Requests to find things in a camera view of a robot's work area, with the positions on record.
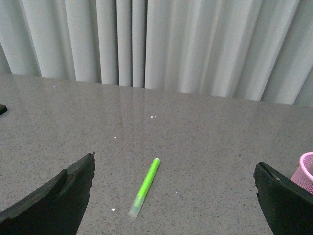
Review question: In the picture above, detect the green pen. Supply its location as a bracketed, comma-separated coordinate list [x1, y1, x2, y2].
[128, 158, 160, 219]

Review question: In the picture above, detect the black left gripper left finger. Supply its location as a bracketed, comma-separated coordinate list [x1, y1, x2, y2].
[0, 153, 95, 235]

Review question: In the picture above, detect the white curtain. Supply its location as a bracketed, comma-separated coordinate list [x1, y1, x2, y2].
[0, 0, 313, 106]

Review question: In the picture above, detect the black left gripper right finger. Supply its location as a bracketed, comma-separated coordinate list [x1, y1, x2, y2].
[253, 162, 313, 235]

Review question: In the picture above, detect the pink mesh cup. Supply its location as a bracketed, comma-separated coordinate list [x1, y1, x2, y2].
[291, 152, 313, 194]

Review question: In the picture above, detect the black flat object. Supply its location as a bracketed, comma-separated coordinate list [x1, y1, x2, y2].
[0, 104, 7, 115]

